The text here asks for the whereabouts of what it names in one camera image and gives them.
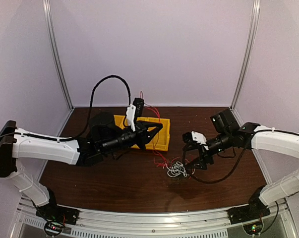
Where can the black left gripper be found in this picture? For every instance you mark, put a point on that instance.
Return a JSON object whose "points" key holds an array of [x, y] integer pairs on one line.
{"points": [[144, 136]]}

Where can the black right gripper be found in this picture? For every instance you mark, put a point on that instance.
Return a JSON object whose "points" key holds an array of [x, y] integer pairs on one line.
{"points": [[210, 157]]}

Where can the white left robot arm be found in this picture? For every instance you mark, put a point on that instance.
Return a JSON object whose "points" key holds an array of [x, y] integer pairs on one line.
{"points": [[104, 138]]}

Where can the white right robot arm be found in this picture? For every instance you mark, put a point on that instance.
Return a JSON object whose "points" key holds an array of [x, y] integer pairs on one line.
{"points": [[251, 136]]}

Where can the yellow bin right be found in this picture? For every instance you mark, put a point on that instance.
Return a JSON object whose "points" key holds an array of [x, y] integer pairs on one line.
{"points": [[161, 141]]}

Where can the yellow bin left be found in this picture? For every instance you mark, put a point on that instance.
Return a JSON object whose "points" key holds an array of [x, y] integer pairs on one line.
{"points": [[120, 121]]}

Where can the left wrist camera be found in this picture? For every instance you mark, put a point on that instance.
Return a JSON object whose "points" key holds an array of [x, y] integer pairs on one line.
{"points": [[133, 111]]}

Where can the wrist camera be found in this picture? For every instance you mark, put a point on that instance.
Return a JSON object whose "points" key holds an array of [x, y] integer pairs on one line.
{"points": [[133, 111], [195, 138]]}

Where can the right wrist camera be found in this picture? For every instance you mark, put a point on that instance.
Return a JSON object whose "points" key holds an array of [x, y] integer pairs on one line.
{"points": [[195, 138]]}

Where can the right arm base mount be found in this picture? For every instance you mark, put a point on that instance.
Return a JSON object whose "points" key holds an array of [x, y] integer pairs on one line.
{"points": [[254, 210]]}

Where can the aluminium front rail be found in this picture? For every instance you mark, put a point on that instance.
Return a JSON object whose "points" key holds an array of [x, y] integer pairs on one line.
{"points": [[213, 223]]}

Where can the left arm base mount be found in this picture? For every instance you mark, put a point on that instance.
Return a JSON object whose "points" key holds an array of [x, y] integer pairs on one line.
{"points": [[56, 217]]}

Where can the aluminium frame post right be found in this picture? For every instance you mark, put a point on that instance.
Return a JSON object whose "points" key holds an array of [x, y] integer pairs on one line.
{"points": [[253, 27]]}

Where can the aluminium frame post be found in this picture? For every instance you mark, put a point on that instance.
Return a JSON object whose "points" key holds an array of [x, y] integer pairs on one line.
{"points": [[55, 53], [253, 27]]}

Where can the aluminium frame post left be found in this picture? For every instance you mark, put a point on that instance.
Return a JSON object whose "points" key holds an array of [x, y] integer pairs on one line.
{"points": [[55, 53]]}

